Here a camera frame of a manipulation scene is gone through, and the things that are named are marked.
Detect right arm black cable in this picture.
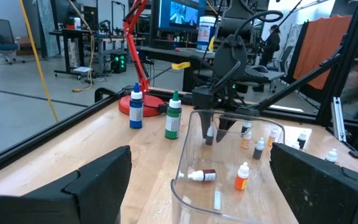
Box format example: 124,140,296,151
209,9,285,94

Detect small dark green coloring bottle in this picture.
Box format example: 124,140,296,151
252,137,265,161

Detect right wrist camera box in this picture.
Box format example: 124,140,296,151
191,85,219,110

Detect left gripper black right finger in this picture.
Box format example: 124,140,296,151
269,142,358,224

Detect clear plastic bin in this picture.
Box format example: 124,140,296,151
170,108,287,224

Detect large blue food coloring bottle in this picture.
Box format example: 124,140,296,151
129,82,144,130

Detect small orange food coloring bottle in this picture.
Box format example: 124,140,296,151
267,126,280,147
234,161,250,191
241,130,253,150

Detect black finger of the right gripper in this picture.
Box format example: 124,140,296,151
215,115,237,143
198,111,214,139

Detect black curved frame bracket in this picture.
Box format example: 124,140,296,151
94,87,118,104

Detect computer monitor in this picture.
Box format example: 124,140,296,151
157,0,207,34

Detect small black food coloring bottle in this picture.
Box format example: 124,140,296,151
324,148,339,163
296,131,308,150

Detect computer tower green lights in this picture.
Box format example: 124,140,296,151
109,51,128,75

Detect yellow extension cord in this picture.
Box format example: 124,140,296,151
68,0,96,93

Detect large green food coloring bottle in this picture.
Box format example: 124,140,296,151
164,89,183,140

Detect small red food coloring bottle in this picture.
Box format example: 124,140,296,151
178,168,218,183

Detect white wipes canister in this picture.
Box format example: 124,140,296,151
196,16,218,52

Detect yellow tag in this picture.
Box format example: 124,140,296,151
171,61,191,71

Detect silver aluminium bracket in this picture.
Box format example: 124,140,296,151
330,96,348,143

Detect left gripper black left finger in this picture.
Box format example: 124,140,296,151
63,144,132,224

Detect black desk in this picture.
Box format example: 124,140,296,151
48,27,94,78
137,45,217,93

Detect orange cloth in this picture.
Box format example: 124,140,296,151
292,14,353,91

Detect gray mesh office chair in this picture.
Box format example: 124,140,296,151
0,17,25,65

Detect yellow hanging cable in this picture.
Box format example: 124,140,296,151
19,0,60,123

